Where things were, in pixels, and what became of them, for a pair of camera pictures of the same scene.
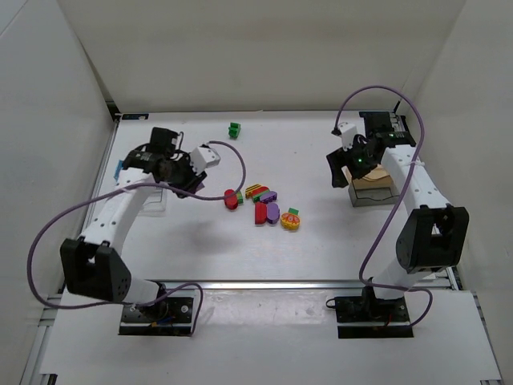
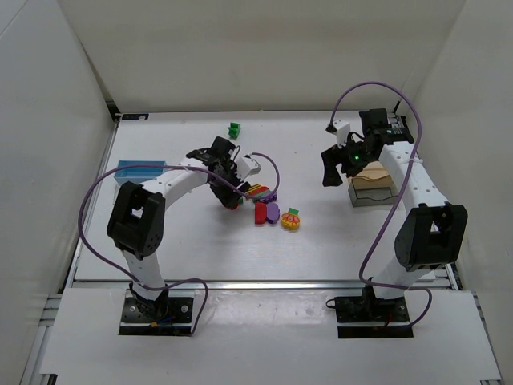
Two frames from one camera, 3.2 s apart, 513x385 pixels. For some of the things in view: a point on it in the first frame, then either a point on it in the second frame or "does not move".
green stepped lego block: (234, 130) does not move
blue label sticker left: (135, 116) does not move
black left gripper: (189, 181) -> (224, 188)
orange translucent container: (377, 179) does not move
